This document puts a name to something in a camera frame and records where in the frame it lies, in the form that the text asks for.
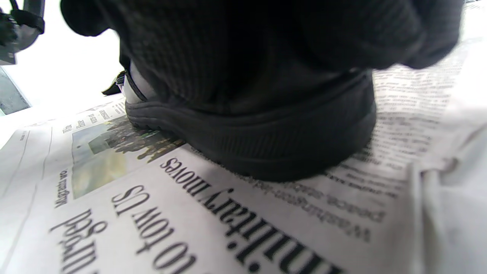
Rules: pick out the person's right hand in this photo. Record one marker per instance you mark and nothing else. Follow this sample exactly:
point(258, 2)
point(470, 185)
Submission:
point(266, 45)

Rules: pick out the printed newspaper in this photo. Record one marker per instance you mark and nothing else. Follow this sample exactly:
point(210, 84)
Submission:
point(342, 213)

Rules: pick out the grey hand controller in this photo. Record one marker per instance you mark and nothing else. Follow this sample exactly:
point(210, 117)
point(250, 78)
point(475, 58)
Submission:
point(28, 23)

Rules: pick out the person's left hand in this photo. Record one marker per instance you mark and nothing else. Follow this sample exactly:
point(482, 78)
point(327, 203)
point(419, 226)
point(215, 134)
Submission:
point(114, 87)

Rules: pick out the black leather shoe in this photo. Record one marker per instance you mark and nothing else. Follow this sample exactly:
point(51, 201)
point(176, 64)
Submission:
point(266, 148)

